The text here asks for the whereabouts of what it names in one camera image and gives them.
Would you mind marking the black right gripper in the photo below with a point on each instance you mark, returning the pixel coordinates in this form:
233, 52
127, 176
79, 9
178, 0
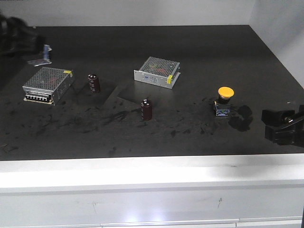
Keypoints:
290, 130

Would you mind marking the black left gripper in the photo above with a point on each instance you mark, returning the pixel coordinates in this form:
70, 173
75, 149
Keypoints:
17, 38

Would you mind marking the red mushroom push button switch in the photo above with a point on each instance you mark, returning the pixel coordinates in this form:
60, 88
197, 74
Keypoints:
43, 58

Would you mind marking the yellow mushroom push button switch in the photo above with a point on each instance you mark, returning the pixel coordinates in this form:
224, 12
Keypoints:
221, 105

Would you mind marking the silver mesh power supply left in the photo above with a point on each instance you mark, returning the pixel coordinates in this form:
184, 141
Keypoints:
48, 85

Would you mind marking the silver mesh power supply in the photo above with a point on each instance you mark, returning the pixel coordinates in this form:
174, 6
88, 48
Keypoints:
158, 72
48, 85

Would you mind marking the dark brown capacitor left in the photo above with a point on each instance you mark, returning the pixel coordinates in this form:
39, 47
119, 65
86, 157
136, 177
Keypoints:
94, 84

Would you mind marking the dark brown capacitor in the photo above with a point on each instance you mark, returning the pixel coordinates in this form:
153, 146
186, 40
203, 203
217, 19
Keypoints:
146, 109
94, 84

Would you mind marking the silver mesh power supply centre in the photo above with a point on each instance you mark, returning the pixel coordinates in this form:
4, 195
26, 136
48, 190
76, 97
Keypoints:
158, 72

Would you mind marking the dark brown capacitor centre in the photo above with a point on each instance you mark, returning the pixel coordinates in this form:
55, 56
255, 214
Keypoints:
146, 109

